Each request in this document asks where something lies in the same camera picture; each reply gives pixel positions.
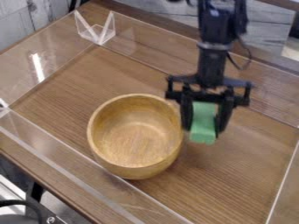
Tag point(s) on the black metal table leg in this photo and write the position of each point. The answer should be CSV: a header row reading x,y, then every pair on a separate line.
x,y
34,191

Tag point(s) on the green rectangular block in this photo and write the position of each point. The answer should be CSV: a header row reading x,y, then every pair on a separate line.
x,y
203,132

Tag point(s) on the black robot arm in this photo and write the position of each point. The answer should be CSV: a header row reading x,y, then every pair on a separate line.
x,y
221,25

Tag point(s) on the brown wooden bowl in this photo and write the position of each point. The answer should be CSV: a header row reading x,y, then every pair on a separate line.
x,y
134,135

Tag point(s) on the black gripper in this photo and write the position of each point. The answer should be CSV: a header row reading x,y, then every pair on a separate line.
x,y
185,88

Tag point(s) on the clear acrylic corner bracket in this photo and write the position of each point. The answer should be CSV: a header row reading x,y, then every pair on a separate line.
x,y
98,34

